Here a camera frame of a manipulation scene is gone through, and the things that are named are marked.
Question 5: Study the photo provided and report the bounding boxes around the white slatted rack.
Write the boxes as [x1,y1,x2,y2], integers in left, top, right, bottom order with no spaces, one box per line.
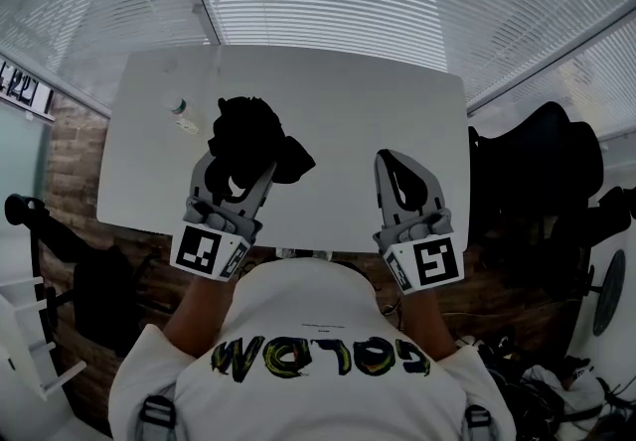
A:
[0,274,88,403]

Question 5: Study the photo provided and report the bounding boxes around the black mesh office chair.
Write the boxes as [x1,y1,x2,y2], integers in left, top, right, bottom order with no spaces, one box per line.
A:
[468,100,605,251]

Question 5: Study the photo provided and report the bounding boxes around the clear bottle green cap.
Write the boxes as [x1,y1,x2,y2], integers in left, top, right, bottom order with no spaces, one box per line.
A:
[159,93,202,136]

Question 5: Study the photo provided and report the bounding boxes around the black swivel chair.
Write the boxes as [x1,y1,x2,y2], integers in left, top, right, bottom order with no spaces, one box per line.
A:
[3,194,145,356]

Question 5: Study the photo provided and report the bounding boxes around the round black stand base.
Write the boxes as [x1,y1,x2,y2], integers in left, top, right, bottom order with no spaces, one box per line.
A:
[591,248,627,337]

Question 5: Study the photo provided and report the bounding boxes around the person's left forearm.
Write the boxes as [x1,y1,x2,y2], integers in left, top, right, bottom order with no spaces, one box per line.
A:
[161,273,239,362]

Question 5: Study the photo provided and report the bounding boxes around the grey backpack strap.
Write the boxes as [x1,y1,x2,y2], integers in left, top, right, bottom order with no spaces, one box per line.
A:
[462,403,494,441]
[138,394,178,441]

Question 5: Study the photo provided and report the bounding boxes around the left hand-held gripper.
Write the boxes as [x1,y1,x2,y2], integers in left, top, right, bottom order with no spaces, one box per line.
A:
[169,152,279,284]

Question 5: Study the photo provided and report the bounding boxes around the white cloth bag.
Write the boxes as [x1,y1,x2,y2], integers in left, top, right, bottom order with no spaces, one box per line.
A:
[516,363,605,425]

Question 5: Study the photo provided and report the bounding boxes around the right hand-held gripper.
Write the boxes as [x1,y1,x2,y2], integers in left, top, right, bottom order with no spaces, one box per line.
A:
[372,149,467,297]

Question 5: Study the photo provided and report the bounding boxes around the white table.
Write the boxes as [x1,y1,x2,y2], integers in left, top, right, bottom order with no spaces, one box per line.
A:
[96,45,472,254]

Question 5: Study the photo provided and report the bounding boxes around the black and white wall sign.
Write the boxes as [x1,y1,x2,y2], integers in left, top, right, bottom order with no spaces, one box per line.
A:
[0,60,56,123]

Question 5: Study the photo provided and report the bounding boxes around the black cloth garment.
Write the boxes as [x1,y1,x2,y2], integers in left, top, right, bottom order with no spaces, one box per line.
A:
[205,95,318,206]

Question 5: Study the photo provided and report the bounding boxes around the white printed shirt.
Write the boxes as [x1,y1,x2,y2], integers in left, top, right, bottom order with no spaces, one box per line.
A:
[109,257,517,441]

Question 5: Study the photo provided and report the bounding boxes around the person's right forearm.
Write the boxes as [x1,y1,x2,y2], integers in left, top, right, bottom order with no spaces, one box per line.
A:
[399,288,458,364]

